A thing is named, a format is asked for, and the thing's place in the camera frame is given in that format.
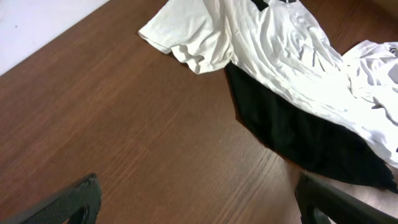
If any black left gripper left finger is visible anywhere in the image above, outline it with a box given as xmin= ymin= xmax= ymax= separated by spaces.
xmin=1 ymin=174 xmax=102 ymax=224

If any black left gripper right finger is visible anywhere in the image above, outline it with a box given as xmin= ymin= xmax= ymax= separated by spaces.
xmin=295 ymin=174 xmax=397 ymax=224

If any white t-shirt black print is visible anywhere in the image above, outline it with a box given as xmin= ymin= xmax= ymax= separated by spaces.
xmin=139 ymin=0 xmax=397 ymax=166

